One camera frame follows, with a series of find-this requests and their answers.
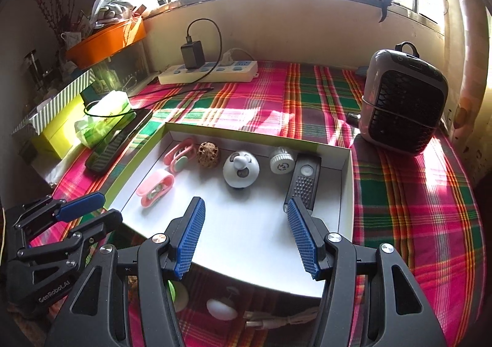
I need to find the white plug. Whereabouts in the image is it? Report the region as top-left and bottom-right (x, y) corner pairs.
(221, 48), (250, 65)

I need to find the pink cable winder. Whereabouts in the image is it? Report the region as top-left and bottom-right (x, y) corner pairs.
(136, 170), (175, 207)

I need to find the green carton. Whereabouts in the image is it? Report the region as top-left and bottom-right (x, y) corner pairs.
(81, 68), (120, 105)

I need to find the white mushroom lamp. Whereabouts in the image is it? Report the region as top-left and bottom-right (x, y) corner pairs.
(206, 287), (241, 321)

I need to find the small grey heater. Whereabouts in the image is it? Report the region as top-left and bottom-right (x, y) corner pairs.
(358, 41), (450, 156)

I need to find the pink clip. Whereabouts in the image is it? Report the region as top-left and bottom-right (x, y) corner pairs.
(163, 139), (196, 175)

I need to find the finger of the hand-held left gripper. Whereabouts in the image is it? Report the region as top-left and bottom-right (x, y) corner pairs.
(13, 192), (107, 231)
(15, 209), (124, 261)

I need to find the clear plastic bag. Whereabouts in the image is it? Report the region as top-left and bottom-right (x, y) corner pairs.
(90, 0), (135, 25)

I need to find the yellow box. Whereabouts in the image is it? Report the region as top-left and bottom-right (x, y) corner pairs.
(31, 95), (87, 160)

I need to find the white and green cardboard box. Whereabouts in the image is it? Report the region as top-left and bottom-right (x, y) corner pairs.
(102, 122), (354, 299)

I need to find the glass jar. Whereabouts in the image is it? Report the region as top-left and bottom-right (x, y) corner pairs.
(24, 49), (46, 91)

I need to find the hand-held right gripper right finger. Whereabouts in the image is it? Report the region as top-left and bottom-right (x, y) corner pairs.
(286, 198), (448, 347)

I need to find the black handheld device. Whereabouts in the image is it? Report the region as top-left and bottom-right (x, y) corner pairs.
(284, 154), (323, 215)

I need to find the glass tank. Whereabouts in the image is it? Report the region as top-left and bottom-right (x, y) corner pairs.
(109, 39), (152, 90)

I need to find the white round ribbed cap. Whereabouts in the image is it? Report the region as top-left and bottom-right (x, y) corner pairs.
(268, 147), (296, 175)

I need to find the white coiled cable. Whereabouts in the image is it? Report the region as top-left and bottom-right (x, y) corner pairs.
(244, 306), (319, 330)

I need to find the green tissue pack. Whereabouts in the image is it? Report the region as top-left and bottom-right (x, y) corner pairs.
(74, 90), (133, 148)

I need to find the white round night light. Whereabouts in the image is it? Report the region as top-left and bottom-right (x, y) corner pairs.
(223, 150), (260, 190)

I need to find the black smartphone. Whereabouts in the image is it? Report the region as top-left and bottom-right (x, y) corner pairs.
(85, 109), (154, 174)

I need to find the black charger cable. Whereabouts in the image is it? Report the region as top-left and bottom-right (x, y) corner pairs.
(84, 18), (223, 117)

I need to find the striped box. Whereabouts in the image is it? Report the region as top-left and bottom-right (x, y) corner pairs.
(11, 69), (96, 136)

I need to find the brown walnut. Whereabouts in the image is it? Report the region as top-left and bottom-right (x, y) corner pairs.
(197, 141), (220, 170)

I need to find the black charger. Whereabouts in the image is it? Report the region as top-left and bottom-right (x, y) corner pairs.
(181, 41), (204, 70)

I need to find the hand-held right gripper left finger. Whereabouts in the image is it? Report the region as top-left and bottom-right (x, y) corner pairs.
(44, 196), (206, 347)

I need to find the orange tray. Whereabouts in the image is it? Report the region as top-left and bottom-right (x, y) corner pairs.
(65, 18), (147, 67)

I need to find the white power strip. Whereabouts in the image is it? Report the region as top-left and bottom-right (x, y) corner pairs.
(158, 59), (258, 85)

